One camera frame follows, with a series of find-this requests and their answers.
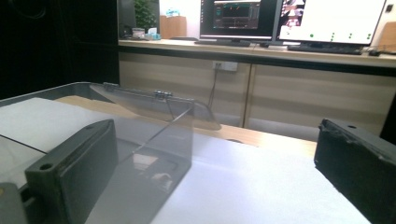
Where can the white table mat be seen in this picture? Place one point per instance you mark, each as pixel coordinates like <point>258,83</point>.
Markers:
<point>249,193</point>

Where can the beige wooden cabinet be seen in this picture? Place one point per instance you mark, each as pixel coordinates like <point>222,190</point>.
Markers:
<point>295,93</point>

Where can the brown cardboard box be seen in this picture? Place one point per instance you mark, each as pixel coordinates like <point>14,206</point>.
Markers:
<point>173,27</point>

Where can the monitor with dark screen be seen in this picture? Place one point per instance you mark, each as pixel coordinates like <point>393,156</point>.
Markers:
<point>238,18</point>

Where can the monitor with white screen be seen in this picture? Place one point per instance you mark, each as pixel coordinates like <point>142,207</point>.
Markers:
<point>333,21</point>

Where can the black computer mouse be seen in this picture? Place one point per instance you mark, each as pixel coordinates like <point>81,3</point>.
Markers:
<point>374,53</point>

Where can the transparent grey lidded box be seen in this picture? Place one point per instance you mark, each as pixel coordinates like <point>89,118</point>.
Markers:
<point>155,149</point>

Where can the black keyboard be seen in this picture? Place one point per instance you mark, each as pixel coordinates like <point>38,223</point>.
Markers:
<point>325,49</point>

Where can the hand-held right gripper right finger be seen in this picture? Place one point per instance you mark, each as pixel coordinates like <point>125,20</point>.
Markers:
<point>358,168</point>

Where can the light wooden board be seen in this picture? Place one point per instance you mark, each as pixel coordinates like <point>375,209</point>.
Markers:
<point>387,37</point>

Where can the white wall power outlet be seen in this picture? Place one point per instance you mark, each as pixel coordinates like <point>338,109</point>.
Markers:
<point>225,66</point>

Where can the blue tissue packet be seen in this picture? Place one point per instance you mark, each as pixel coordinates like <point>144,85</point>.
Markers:
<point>153,34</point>

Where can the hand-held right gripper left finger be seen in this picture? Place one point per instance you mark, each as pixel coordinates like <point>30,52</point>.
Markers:
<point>77,174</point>

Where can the green potted plant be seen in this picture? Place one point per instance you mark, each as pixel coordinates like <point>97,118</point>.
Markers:
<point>144,14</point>

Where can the black curtain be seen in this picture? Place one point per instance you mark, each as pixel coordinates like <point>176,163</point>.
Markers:
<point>56,43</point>
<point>390,121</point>

